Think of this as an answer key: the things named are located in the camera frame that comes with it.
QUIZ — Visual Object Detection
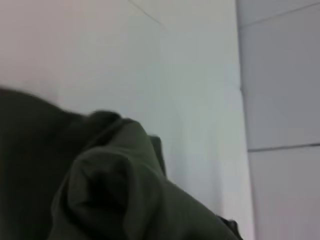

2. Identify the dark green t-shirt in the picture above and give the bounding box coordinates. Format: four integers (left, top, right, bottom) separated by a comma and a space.
0, 86, 242, 240

